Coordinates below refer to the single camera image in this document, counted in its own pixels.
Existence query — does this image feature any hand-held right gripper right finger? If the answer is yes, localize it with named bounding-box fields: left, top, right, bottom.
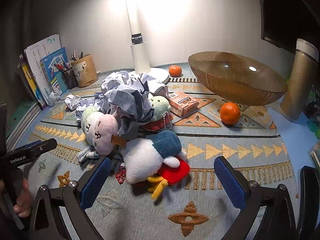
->
left=214, top=156, right=299, bottom=240

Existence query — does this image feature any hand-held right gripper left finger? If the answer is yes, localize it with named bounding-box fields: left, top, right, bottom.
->
left=29, top=156, right=112, bottom=240

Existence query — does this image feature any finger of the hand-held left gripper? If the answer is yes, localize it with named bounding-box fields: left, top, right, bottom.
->
left=32, top=138, right=58, bottom=155

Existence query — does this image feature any white paper ball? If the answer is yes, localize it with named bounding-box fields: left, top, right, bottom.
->
left=146, top=79, right=169, bottom=97
left=75, top=98, right=100, bottom=120
left=64, top=94, right=82, bottom=111
left=101, top=70, right=150, bottom=98
left=105, top=87, right=155, bottom=140

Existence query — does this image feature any pastel sleepy-face plush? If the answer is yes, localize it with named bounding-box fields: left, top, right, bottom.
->
left=81, top=106, right=127, bottom=155

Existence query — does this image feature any woven wicker basket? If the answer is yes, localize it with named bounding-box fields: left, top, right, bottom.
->
left=188, top=52, right=288, bottom=106

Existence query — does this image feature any person's left hand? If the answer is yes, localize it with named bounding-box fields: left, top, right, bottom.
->
left=14, top=177, right=32, bottom=218

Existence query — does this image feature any blue checked cloth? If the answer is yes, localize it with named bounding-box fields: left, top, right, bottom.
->
left=77, top=145, right=100, bottom=164

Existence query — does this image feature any patterned blue table mat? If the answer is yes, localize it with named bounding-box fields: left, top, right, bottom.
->
left=6, top=65, right=300, bottom=240

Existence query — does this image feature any crumpled white tissue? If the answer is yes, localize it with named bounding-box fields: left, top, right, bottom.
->
left=47, top=91, right=62, bottom=107

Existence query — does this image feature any white duck plush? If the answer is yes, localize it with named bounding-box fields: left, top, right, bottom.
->
left=119, top=131, right=188, bottom=199

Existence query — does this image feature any black mesh pen holder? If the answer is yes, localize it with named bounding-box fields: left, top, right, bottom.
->
left=61, top=67, right=78, bottom=89

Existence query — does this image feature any small orange mandarin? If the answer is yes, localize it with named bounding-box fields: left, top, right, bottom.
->
left=169, top=65, right=182, bottom=77
left=220, top=102, right=241, bottom=125

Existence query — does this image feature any blue illustrated book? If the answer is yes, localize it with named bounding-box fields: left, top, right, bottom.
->
left=40, top=47, right=69, bottom=95

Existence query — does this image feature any yellow book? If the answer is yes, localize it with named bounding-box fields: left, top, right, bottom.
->
left=19, top=55, right=40, bottom=108

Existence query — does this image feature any bunch of colourful pens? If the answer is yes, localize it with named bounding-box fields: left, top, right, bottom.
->
left=54, top=61, right=73, bottom=74

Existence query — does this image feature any bamboo pen holder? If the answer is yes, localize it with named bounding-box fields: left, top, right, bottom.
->
left=71, top=54, right=99, bottom=88

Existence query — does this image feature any dark red pouch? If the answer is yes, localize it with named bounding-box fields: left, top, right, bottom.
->
left=142, top=120, right=173, bottom=133

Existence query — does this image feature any small pink carton box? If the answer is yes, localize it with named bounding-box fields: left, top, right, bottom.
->
left=166, top=91, right=200, bottom=117

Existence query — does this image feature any white printed booklet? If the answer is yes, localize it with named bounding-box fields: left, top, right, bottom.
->
left=24, top=34, right=62, bottom=100

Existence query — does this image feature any bunch of dark pens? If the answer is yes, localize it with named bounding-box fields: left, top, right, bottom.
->
left=71, top=49, right=84, bottom=62

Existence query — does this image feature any gold thermos flask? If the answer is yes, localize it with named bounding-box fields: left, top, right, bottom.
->
left=280, top=38, right=320, bottom=122

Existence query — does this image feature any white desk lamp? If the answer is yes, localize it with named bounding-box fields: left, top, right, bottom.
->
left=122, top=0, right=169, bottom=83

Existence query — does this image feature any dark monitor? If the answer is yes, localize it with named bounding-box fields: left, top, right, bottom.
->
left=259, top=0, right=320, bottom=53

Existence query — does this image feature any green plush keychain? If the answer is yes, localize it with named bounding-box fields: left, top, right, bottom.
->
left=149, top=96, right=173, bottom=123

